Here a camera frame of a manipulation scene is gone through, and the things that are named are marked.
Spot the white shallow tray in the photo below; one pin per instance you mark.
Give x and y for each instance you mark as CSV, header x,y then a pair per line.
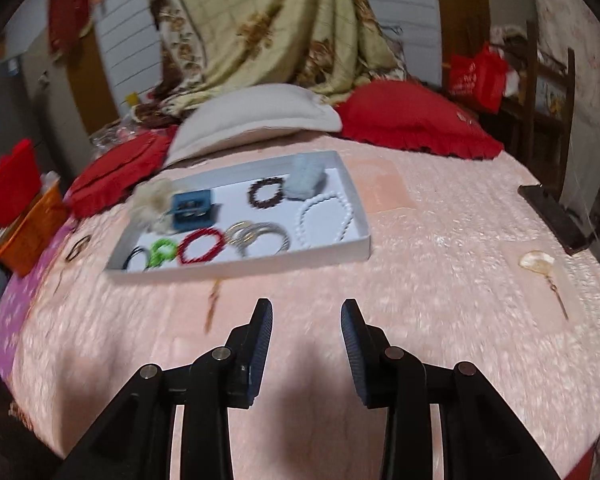
x,y
230,200

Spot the brown hairpin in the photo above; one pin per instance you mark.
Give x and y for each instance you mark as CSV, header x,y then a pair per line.
x,y
212,305

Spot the purple floral sheet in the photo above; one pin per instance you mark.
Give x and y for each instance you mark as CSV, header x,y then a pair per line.
x,y
20,310

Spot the yellow card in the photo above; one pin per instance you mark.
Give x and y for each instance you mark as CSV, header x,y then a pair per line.
x,y
131,99

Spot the red hanging cloth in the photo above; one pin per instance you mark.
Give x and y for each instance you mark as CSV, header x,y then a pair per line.
x,y
70,5

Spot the red box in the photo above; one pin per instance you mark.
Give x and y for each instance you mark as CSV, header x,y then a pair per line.
x,y
10,180

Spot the white pillow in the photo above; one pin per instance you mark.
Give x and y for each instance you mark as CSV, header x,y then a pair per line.
x,y
250,115

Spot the orange plastic basket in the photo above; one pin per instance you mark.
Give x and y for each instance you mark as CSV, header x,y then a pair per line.
x,y
30,235

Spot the cream dotted scrunchie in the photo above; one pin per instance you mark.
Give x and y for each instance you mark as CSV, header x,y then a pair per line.
x,y
150,200

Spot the cream floral blanket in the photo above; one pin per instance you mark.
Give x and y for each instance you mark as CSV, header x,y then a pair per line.
x,y
260,10

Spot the silver bangle set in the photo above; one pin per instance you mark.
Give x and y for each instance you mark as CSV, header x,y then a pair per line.
x,y
280,235

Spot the white slatted headboard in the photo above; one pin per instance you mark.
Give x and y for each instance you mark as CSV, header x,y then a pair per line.
x,y
125,35

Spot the round red ruffled cushion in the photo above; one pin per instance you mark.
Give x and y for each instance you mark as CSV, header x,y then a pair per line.
x,y
110,170

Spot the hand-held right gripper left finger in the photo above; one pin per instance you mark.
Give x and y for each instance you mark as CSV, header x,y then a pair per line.
x,y
260,340

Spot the clear plastic bag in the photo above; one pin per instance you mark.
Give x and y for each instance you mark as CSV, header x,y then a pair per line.
x,y
115,132

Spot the red shopping bag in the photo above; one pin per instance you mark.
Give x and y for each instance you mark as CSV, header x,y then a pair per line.
x,y
475,77

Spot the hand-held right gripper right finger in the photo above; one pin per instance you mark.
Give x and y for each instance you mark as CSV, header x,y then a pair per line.
x,y
352,340

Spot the dark wooden chair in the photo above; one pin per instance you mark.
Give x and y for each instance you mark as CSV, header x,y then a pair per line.
x,y
532,85

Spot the large red ruffled pillow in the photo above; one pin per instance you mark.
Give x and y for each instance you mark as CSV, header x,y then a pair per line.
x,y
410,110

